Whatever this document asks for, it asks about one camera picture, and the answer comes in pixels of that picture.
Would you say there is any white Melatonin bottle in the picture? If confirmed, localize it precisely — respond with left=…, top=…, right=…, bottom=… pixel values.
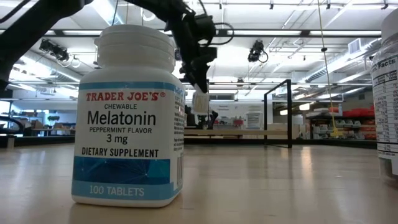
left=71, top=24, right=187, bottom=208

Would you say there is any dark jar white lid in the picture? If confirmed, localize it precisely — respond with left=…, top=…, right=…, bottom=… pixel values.
left=371, top=9, right=398, bottom=182

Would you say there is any wooden shelf with black frame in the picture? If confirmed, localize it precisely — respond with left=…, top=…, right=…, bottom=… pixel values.
left=183, top=78, right=293, bottom=149

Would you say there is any black curved cable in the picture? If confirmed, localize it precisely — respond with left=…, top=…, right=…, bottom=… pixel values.
left=0, top=114, right=25, bottom=135

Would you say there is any background workbench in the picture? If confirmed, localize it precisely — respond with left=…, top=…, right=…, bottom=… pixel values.
left=23, top=115, right=75, bottom=137

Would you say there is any white air vent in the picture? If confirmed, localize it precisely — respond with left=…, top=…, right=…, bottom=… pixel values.
left=348, top=37, right=362, bottom=55

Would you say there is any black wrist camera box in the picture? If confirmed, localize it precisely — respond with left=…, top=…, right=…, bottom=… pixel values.
left=194, top=12, right=218, bottom=42

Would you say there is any shelving with red bins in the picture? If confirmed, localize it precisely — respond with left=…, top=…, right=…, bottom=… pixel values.
left=328, top=105, right=377, bottom=141

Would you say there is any white pill bottle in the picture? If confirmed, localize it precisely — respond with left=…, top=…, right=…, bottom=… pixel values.
left=245, top=111, right=264, bottom=131

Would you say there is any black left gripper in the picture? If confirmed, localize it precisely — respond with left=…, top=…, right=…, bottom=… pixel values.
left=178, top=42, right=218, bottom=93

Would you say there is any black ceiling-mounted device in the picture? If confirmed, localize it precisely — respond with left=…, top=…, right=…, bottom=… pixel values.
left=248, top=39, right=269, bottom=63
left=39, top=39, right=71, bottom=62

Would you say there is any yellow hanging cord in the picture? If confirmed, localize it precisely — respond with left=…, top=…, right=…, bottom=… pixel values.
left=316, top=0, right=341, bottom=138

